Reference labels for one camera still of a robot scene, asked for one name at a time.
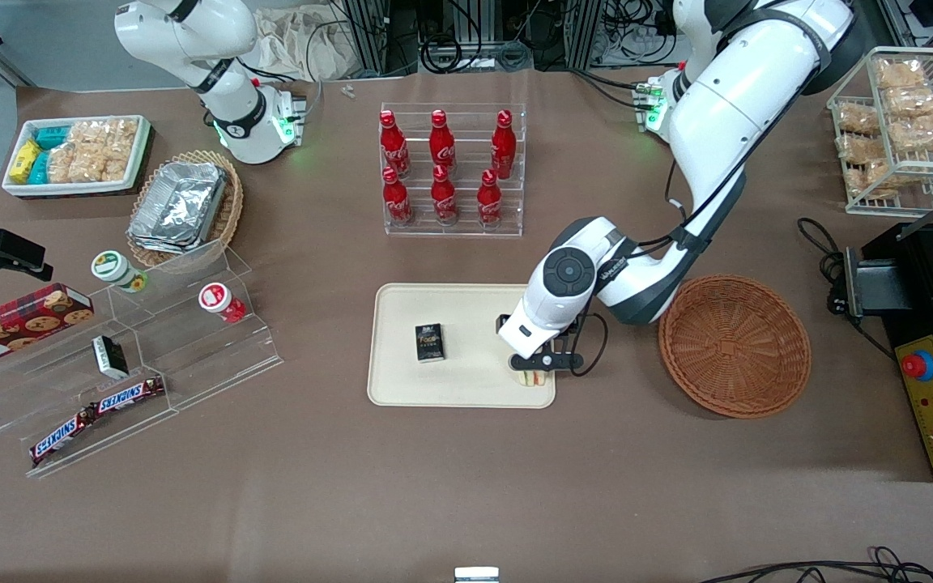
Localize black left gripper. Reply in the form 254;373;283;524
497;313;586;376

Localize beige plastic tray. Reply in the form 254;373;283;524
367;283;556;409

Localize round brown wicker basket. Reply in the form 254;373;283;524
658;274;812;419

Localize oval light wicker basket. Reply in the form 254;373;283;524
128;150;245;270

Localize red cookie box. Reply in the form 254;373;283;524
0;283;95;372

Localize white rectangular bin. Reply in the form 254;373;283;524
1;115;151;198

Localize green lid yogurt cup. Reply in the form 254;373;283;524
92;251;149;294

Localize yellow snack packet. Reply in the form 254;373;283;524
9;139;42;184

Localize rice cracker bag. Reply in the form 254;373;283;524
45;142;79;185
74;146;134;183
70;120;139;151

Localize small black card box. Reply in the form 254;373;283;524
415;324;445;363

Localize small black white box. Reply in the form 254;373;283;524
92;335;130;380

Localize clear acrylic bottle rack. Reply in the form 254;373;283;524
380;103;528;237

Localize stacked aluminium foil trays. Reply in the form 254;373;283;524
128;162;228;254

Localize red cola bottle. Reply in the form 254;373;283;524
431;164;459;226
379;110;411;179
491;109;518;181
477;168;504;229
381;166;414;228
429;109;457;172

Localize snickers chocolate bar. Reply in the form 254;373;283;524
92;376;166;415
29;405;99;466

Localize red lid yogurt cup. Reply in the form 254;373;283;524
198;283;247;325

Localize clear acrylic stepped stand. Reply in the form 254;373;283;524
0;239;283;479

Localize beige cloth bag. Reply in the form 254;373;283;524
252;6;354;82

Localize fried snack bag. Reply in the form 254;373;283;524
837;134;888;165
888;113;933;153
847;162;913;200
835;103;880;134
884;85;933;119
875;58;929;90

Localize black machine housing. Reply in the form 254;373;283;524
862;220;933;483

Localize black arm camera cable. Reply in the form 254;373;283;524
578;158;706;378

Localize black arm base cables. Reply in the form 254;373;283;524
570;67;654;111

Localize black machine power cable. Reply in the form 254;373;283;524
797;217;897;359

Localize grey coiled cable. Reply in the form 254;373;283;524
495;40;532;70

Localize black coiled cable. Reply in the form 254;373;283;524
420;36;461;74

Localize aluminium frame post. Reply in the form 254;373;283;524
566;0;605;70
345;0;390;75

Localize grey metal bracket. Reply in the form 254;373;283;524
843;245;913;318

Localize black floor cables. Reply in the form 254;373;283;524
701;547;933;583

